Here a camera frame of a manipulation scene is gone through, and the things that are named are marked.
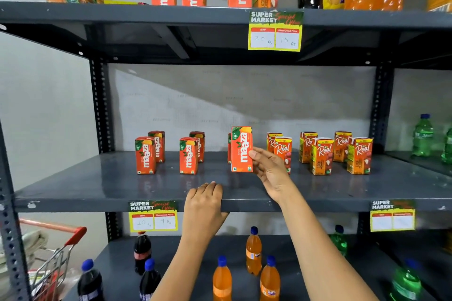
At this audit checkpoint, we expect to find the small green soda bottle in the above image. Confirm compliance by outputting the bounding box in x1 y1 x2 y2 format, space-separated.
441 127 452 165
389 258 423 301
330 225 348 257
411 113 434 158

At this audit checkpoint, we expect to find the metal shopping cart red handle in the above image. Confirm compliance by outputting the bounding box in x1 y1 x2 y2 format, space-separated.
18 218 88 301

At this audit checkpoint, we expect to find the white cloth bag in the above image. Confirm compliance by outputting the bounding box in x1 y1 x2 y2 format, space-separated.
0 230 49 278

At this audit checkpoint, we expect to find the row of yellow-orange juice cartons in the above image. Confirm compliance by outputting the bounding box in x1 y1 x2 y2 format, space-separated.
266 131 374 176

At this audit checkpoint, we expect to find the small cola bottle black cap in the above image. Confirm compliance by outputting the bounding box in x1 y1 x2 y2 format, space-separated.
133 231 152 276

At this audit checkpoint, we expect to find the person's right hand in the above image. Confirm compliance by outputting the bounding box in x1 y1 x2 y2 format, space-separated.
249 146 296 205

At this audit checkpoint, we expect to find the person's left hand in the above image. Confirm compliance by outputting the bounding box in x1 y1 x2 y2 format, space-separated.
182 181 230 242

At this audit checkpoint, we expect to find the small cola bottle blue cap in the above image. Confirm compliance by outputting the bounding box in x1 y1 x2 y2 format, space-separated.
139 258 162 301
77 259 104 301

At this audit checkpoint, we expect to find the yellow green price label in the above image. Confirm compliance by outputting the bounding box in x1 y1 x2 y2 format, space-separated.
128 200 178 233
247 10 304 52
370 199 416 232

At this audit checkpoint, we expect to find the person's right forearm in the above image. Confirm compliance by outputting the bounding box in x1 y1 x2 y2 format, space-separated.
278 187 379 301

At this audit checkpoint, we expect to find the dark grey metal shelving rack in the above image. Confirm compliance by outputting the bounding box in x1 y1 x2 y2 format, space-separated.
0 2 452 301
384 149 452 178

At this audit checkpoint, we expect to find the person's left forearm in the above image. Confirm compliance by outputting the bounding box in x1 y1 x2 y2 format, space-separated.
151 235 217 301

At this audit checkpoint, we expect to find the small orange soda bottle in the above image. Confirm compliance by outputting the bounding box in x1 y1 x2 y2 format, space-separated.
260 256 281 301
246 226 263 276
213 256 233 301

